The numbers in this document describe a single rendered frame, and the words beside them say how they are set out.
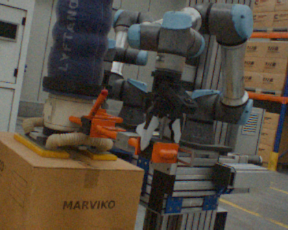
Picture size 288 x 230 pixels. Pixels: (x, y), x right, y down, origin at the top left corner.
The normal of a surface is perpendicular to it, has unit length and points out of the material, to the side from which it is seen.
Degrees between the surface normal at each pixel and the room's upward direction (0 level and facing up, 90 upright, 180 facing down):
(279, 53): 91
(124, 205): 90
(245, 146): 90
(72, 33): 71
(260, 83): 90
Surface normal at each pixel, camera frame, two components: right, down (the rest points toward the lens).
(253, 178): 0.61, 0.15
